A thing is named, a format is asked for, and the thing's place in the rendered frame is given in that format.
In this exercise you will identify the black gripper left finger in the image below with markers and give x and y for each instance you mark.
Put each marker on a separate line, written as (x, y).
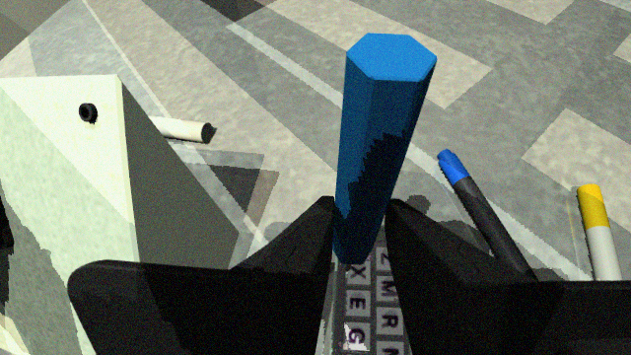
(269, 304)

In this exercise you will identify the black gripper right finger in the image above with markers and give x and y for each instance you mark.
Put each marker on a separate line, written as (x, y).
(458, 300)

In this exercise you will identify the grey keyboard with white letter keys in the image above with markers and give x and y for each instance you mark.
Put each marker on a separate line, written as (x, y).
(366, 315)

